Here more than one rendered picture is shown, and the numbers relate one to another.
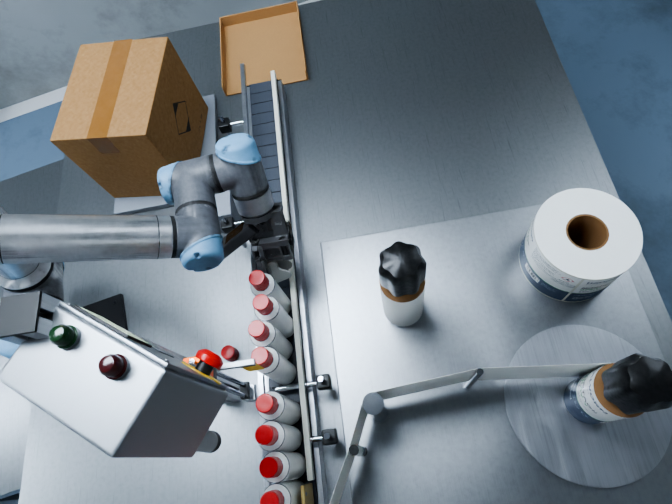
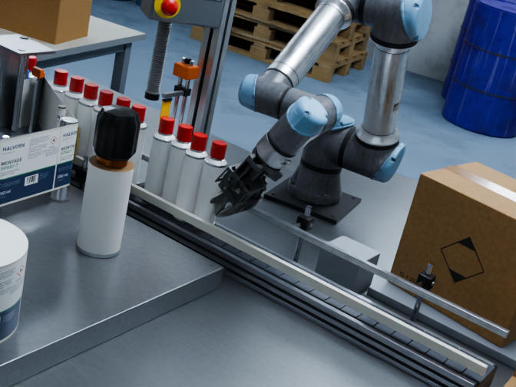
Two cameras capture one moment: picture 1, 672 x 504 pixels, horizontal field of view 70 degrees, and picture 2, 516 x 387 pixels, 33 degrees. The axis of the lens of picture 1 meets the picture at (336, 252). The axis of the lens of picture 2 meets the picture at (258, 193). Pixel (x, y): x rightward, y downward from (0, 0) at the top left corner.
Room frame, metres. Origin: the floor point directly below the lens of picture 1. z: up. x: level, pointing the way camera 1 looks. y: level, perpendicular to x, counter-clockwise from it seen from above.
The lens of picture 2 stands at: (1.10, -1.45, 1.69)
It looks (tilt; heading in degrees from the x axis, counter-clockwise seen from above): 22 degrees down; 110
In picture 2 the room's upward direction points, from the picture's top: 13 degrees clockwise
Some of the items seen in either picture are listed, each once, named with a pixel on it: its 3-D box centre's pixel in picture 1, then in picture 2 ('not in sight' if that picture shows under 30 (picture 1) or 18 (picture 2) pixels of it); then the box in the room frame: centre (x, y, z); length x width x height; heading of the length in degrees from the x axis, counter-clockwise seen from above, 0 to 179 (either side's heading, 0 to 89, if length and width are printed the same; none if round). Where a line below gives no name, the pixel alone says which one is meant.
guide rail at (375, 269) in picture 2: (252, 234); (276, 221); (0.56, 0.17, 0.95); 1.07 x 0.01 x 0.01; 170
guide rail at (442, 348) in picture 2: (288, 238); (252, 250); (0.55, 0.10, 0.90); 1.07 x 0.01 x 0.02; 170
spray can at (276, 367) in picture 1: (273, 365); (160, 160); (0.24, 0.20, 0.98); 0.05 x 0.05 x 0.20
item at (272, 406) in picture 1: (278, 408); (132, 147); (0.16, 0.21, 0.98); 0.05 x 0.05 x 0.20
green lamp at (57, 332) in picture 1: (62, 335); not in sight; (0.22, 0.30, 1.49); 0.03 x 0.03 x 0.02
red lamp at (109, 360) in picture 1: (111, 365); not in sight; (0.17, 0.25, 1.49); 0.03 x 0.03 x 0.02
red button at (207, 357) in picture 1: (207, 362); (169, 6); (0.19, 0.21, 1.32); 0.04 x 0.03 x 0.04; 45
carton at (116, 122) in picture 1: (139, 122); (487, 248); (0.98, 0.38, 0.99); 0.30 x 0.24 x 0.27; 161
